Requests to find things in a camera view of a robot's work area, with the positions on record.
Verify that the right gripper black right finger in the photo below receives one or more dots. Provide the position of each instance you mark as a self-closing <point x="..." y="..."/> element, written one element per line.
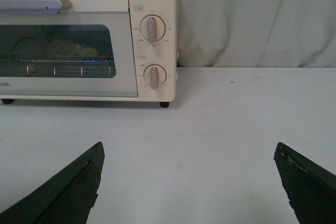
<point x="310" y="188"/>

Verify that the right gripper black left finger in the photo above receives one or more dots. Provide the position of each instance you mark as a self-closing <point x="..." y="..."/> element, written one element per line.
<point x="65" y="198"/>

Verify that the cream toaster oven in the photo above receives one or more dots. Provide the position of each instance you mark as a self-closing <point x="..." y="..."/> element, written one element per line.
<point x="162" y="53"/>

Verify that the lower timer knob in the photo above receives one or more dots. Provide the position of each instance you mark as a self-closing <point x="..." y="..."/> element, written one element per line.
<point x="155" y="76"/>

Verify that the upper temperature knob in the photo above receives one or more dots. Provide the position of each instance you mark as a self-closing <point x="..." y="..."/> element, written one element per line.
<point x="152" y="28"/>

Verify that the white curtain backdrop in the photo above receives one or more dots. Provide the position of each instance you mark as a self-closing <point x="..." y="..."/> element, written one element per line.
<point x="256" y="33"/>

